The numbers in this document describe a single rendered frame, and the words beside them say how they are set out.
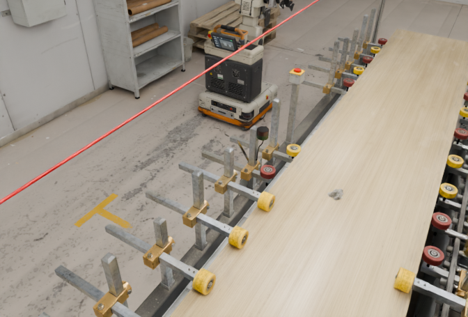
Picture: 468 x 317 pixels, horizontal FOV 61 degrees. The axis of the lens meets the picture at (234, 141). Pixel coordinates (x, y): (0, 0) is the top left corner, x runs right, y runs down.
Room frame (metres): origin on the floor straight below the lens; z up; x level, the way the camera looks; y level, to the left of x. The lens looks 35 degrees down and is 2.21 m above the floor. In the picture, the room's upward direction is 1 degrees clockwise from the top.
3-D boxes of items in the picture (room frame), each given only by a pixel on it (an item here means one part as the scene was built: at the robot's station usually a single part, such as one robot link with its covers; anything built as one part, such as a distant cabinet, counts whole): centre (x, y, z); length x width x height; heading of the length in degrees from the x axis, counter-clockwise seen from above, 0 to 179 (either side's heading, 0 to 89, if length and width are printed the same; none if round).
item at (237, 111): (3.41, 0.11, 0.23); 0.41 x 0.02 x 0.08; 59
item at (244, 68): (3.63, 0.00, 0.59); 0.55 x 0.34 x 0.83; 59
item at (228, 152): (1.47, 0.02, 0.89); 0.04 x 0.04 x 0.48; 59
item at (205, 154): (1.70, -0.01, 0.84); 0.43 x 0.03 x 0.04; 59
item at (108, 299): (0.81, 0.42, 0.95); 0.14 x 0.06 x 0.05; 149
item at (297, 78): (2.13, -0.36, 1.18); 0.07 x 0.07 x 0.08; 59
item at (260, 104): (3.70, -0.04, 0.16); 0.67 x 0.64 x 0.25; 149
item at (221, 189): (1.45, 0.03, 0.95); 0.14 x 0.06 x 0.05; 149
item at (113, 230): (1.02, 0.31, 0.95); 0.50 x 0.04 x 0.04; 59
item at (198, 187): (1.26, 0.15, 0.93); 0.04 x 0.04 x 0.48; 59
